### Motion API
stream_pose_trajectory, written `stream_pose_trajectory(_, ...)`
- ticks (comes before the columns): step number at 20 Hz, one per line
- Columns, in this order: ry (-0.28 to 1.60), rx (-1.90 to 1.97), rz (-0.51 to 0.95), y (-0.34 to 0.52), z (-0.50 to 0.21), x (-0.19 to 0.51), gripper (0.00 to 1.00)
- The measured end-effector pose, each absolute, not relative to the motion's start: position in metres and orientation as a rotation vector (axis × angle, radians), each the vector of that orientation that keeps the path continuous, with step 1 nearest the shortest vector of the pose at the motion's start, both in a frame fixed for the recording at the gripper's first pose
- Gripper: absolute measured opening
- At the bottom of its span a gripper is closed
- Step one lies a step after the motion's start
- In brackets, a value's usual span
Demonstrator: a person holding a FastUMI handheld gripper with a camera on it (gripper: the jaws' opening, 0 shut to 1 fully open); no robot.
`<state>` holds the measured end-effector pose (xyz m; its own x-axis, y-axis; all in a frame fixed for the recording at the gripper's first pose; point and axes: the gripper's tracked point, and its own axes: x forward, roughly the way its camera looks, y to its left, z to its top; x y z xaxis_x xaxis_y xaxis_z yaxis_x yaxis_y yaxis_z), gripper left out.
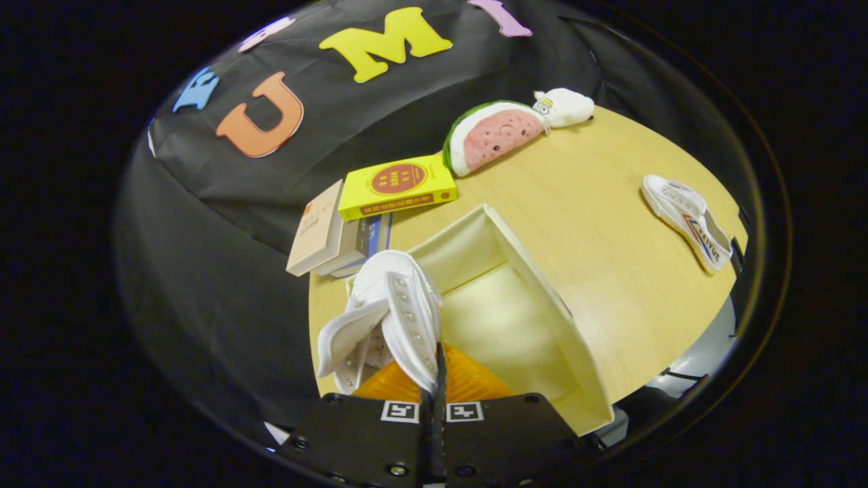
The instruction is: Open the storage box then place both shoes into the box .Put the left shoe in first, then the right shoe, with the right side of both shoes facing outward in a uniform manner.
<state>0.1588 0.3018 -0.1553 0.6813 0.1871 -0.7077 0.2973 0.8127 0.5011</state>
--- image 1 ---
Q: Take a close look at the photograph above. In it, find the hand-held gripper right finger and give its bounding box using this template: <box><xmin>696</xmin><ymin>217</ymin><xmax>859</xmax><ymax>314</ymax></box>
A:
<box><xmin>437</xmin><ymin>342</ymin><xmax>592</xmax><ymax>488</ymax></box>

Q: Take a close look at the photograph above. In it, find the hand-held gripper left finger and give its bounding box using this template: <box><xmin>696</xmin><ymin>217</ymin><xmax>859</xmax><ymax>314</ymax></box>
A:
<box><xmin>279</xmin><ymin>342</ymin><xmax>441</xmax><ymax>488</ymax></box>

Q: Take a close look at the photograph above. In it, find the cream storage box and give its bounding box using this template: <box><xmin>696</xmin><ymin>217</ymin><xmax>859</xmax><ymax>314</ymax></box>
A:
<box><xmin>346</xmin><ymin>203</ymin><xmax>615</xmax><ymax>437</ymax></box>

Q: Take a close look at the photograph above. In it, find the white canvas shoe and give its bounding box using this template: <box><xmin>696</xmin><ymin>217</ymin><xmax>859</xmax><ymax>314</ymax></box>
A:
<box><xmin>316</xmin><ymin>249</ymin><xmax>443</xmax><ymax>396</ymax></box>
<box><xmin>640</xmin><ymin>174</ymin><xmax>735</xmax><ymax>275</ymax></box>

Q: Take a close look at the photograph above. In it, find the grey book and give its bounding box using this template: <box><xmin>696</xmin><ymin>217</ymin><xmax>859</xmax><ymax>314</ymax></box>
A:
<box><xmin>312</xmin><ymin>218</ymin><xmax>371</xmax><ymax>277</ymax></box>

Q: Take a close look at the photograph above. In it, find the blue book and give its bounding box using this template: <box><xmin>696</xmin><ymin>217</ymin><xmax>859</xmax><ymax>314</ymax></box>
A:
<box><xmin>332</xmin><ymin>212</ymin><xmax>395</xmax><ymax>279</ymax></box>

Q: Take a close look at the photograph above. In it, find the beige book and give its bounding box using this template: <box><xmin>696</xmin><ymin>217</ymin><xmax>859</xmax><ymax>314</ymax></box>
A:
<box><xmin>285</xmin><ymin>179</ymin><xmax>346</xmax><ymax>277</ymax></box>

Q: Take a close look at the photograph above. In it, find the yellow book with red circle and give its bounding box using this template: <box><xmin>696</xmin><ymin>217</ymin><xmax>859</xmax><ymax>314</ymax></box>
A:
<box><xmin>337</xmin><ymin>154</ymin><xmax>459</xmax><ymax>222</ymax></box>

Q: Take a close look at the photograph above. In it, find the watermelon slice plush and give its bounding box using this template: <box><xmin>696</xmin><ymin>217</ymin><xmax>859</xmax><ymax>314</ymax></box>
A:
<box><xmin>442</xmin><ymin>100</ymin><xmax>547</xmax><ymax>178</ymax></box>

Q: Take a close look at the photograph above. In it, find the white plush toy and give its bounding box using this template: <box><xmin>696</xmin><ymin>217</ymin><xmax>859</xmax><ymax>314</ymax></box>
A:
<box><xmin>532</xmin><ymin>87</ymin><xmax>596</xmax><ymax>129</ymax></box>

